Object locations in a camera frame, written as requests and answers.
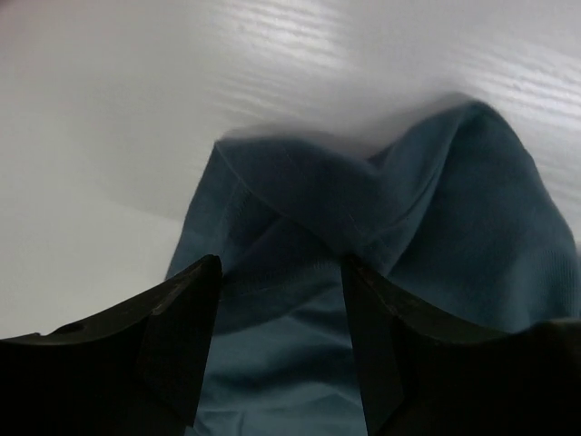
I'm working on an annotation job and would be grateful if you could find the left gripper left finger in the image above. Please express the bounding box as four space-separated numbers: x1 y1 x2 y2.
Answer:
1 255 222 435

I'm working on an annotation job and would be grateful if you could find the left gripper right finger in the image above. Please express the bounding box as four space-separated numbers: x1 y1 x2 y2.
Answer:
341 257 580 435

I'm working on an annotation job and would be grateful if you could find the teal blue t shirt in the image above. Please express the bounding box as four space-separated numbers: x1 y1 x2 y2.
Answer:
169 103 580 435

